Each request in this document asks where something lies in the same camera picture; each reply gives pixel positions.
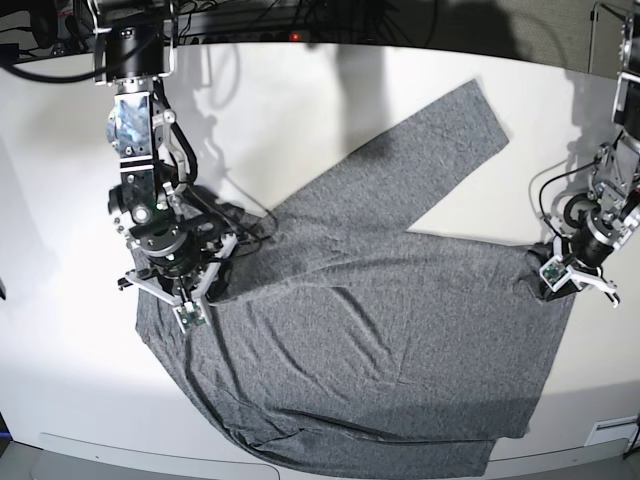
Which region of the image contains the white metal stand frame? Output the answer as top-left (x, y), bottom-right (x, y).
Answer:
top-left (587, 1), bottom-right (639, 78)

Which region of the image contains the black power strip red light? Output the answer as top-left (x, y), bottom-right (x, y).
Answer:
top-left (185, 30), bottom-right (383, 45)

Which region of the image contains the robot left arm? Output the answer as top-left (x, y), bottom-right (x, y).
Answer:
top-left (529, 1), bottom-right (639, 307)

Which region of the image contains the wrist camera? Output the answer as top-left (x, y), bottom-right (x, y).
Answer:
top-left (539, 255), bottom-right (571, 292)
top-left (173, 301), bottom-right (209, 333)

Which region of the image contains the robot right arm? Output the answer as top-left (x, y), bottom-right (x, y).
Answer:
top-left (88, 1), bottom-right (238, 314)

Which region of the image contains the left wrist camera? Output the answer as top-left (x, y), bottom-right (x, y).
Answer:
top-left (539, 255), bottom-right (571, 292)

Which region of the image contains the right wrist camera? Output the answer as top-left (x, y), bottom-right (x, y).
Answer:
top-left (173, 301), bottom-right (209, 333)

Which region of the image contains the grey long-sleeve T-shirt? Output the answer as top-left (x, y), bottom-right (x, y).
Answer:
top-left (136, 82), bottom-right (573, 479)

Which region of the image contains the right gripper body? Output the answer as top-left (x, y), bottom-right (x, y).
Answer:
top-left (118, 219), bottom-right (238, 310)

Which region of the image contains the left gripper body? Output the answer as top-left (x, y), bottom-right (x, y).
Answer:
top-left (552, 212), bottom-right (620, 308)

